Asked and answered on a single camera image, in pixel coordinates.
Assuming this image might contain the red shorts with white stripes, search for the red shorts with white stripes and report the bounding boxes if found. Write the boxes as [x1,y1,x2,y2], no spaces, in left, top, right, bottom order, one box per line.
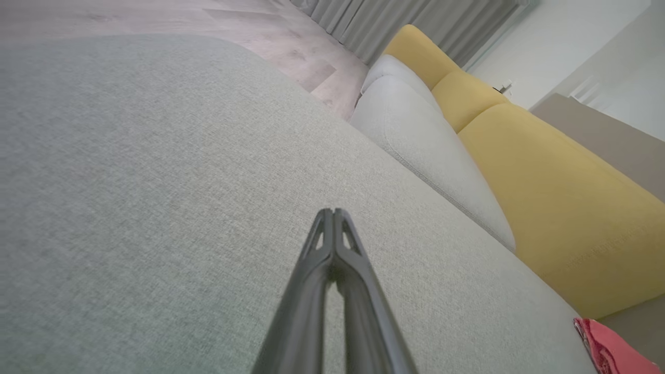
[573,318,663,374]

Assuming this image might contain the grey pleated curtain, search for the grey pleated curtain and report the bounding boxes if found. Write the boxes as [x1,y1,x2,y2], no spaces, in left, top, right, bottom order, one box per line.
[287,0,539,69]

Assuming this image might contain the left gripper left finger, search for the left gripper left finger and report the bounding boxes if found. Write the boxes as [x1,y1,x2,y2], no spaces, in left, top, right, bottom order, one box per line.
[251,209,334,374]

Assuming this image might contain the small grey sofa cushion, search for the small grey sofa cushion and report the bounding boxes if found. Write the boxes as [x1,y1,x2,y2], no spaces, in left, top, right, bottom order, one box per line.
[349,55,516,253]

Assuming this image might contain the taupe flat panel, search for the taupe flat panel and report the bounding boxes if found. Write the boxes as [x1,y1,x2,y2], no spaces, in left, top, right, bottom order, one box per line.
[529,93,665,204]

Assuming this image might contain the large grey sofa seat cushion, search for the large grey sofa seat cushion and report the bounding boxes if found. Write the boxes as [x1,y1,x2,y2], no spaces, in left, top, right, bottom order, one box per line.
[0,34,598,374]

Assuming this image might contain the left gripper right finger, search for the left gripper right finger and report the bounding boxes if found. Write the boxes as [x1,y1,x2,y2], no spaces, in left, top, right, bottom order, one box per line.
[332,209,419,374]

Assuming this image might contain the yellow sofa back cushion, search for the yellow sofa back cushion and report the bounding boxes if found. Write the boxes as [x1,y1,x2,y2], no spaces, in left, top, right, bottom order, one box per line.
[383,24,461,90]
[457,102,665,320]
[431,70,508,133]

